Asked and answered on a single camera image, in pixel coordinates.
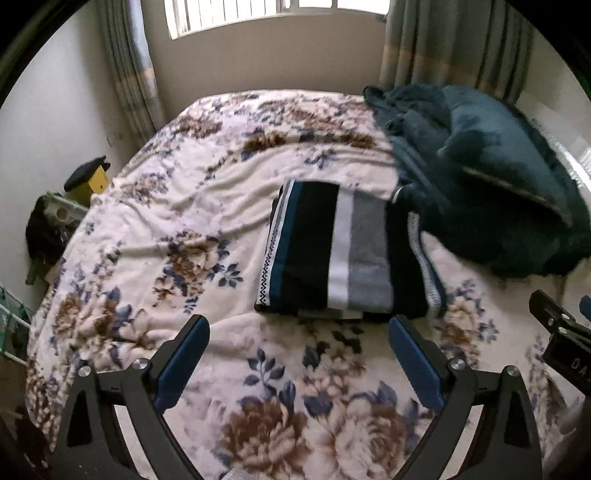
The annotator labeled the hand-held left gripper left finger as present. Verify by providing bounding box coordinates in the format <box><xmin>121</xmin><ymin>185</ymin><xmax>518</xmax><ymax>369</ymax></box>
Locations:
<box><xmin>55</xmin><ymin>314</ymin><xmax>212</xmax><ymax>480</ymax></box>

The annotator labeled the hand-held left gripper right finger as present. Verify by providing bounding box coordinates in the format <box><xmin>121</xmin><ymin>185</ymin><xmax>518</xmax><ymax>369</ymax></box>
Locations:
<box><xmin>388</xmin><ymin>315</ymin><xmax>544</xmax><ymax>480</ymax></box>

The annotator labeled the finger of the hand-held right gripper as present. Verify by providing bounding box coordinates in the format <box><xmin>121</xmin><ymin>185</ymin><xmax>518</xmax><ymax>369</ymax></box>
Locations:
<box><xmin>529</xmin><ymin>290</ymin><xmax>591</xmax><ymax>342</ymax></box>

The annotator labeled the striped black teal white garment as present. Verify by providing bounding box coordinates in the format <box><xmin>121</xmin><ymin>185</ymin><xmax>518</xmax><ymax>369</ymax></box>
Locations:
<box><xmin>254</xmin><ymin>179</ymin><xmax>448</xmax><ymax>322</ymax></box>

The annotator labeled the dark green pillow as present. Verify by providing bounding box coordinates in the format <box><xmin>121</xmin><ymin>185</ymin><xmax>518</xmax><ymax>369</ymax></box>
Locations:
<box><xmin>436</xmin><ymin>85</ymin><xmax>575</xmax><ymax>228</ymax></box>

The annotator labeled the floral fleece blanket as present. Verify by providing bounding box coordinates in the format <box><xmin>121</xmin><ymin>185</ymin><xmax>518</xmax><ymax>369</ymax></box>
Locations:
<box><xmin>25</xmin><ymin>90</ymin><xmax>591</xmax><ymax>480</ymax></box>

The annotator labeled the dark green fluffy blanket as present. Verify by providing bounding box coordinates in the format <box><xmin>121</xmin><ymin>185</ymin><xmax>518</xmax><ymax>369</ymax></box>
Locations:
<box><xmin>362</xmin><ymin>83</ymin><xmax>591</xmax><ymax>280</ymax></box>

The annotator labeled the black bag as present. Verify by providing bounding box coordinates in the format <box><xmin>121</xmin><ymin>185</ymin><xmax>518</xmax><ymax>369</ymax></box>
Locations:
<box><xmin>25</xmin><ymin>196</ymin><xmax>79</xmax><ymax>280</ymax></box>

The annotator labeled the grey box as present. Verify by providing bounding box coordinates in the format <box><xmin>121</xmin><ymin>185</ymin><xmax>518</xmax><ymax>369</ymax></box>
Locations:
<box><xmin>44</xmin><ymin>194</ymin><xmax>90</xmax><ymax>224</ymax></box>

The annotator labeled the yellow box with black lid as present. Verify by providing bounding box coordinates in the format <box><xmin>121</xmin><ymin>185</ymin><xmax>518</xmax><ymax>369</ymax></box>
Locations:
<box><xmin>63</xmin><ymin>157</ymin><xmax>112</xmax><ymax>193</ymax></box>

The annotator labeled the grey green striped curtain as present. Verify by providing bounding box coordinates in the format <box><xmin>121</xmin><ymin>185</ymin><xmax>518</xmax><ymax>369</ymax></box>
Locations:
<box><xmin>95</xmin><ymin>0</ymin><xmax>167</xmax><ymax>139</ymax></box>
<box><xmin>379</xmin><ymin>0</ymin><xmax>535</xmax><ymax>106</ymax></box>

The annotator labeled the barred window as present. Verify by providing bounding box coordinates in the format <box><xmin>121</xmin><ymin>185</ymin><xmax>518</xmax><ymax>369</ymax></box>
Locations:
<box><xmin>164</xmin><ymin>0</ymin><xmax>393</xmax><ymax>41</ymax></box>

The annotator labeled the green wire rack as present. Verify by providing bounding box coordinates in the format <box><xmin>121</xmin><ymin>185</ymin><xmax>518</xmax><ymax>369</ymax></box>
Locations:
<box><xmin>0</xmin><ymin>284</ymin><xmax>34</xmax><ymax>366</ymax></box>

